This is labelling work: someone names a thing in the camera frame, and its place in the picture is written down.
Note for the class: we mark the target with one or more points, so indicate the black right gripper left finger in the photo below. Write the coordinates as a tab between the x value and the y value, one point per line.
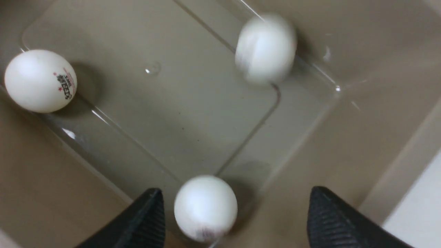
141	225

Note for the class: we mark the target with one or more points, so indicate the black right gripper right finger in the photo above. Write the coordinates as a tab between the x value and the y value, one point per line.
333	223

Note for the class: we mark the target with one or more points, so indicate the taupe plastic bin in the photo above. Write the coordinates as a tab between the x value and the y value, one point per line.
160	100

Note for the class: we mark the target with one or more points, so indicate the white ball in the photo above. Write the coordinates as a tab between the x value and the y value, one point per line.
40	81
205	208
266	49

